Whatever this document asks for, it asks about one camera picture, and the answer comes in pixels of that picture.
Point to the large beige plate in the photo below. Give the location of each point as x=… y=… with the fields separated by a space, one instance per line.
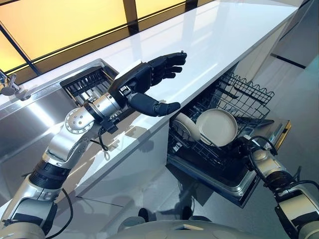
x=216 y=125

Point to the white cabinet black base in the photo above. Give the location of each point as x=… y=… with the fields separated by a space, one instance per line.
x=296 y=32

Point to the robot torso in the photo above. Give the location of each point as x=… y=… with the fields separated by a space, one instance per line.
x=179 y=229

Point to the stainless dishwasher door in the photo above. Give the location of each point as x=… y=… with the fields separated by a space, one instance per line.
x=239 y=181

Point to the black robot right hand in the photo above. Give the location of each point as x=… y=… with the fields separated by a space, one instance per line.
x=241 y=143

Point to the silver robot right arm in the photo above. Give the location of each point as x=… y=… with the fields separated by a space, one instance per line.
x=274 y=169

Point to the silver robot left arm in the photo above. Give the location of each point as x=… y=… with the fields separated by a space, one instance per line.
x=62 y=144

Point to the black window frame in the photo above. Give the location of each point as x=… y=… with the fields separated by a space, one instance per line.
x=132 y=22

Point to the chrome faucet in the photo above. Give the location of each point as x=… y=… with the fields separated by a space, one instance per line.
x=11 y=85

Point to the small beige plate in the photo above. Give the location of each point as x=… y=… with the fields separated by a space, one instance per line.
x=205 y=138

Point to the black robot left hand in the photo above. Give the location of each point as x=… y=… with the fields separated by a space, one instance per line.
x=139 y=77

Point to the dark robot foot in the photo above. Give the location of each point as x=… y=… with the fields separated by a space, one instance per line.
x=145 y=214
x=187 y=212

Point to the white counter cabinet front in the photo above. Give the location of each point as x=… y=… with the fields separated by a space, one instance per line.
x=129 y=159

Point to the stainless steel sink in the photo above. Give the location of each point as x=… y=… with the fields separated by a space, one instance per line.
x=30 y=119

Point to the black sink drain basket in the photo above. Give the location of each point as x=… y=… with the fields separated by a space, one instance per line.
x=86 y=84

